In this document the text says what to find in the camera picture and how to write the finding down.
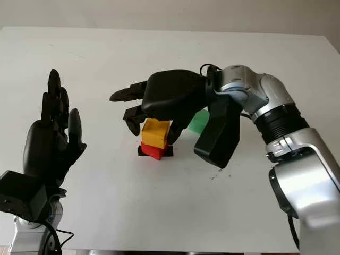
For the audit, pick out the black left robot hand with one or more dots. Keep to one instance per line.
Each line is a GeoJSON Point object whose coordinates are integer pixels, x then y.
{"type": "Point", "coordinates": [40, 151]}

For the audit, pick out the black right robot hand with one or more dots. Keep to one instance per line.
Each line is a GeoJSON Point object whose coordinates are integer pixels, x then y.
{"type": "Point", "coordinates": [175, 93]}

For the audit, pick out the green cube block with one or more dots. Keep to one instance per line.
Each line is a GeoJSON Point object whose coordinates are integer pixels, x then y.
{"type": "Point", "coordinates": [197, 122]}

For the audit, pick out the yellow cube block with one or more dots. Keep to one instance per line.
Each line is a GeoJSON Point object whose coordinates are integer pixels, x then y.
{"type": "Point", "coordinates": [154, 134]}

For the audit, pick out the red cube block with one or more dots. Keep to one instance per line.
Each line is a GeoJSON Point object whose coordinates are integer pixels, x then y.
{"type": "Point", "coordinates": [152, 152]}

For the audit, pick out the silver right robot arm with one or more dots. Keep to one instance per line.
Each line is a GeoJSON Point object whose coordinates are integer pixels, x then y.
{"type": "Point", "coordinates": [300, 159]}

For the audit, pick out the black tape strip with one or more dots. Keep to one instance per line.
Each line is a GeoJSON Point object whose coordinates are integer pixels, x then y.
{"type": "Point", "coordinates": [170, 152]}

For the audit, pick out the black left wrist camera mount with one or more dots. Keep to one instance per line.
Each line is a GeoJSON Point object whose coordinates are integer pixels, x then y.
{"type": "Point", "coordinates": [21, 194]}

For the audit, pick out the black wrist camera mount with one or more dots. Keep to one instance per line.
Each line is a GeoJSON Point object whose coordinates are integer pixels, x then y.
{"type": "Point", "coordinates": [21, 194]}
{"type": "Point", "coordinates": [217, 140]}

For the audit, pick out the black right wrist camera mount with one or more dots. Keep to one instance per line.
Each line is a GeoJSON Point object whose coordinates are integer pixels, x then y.
{"type": "Point", "coordinates": [217, 140]}

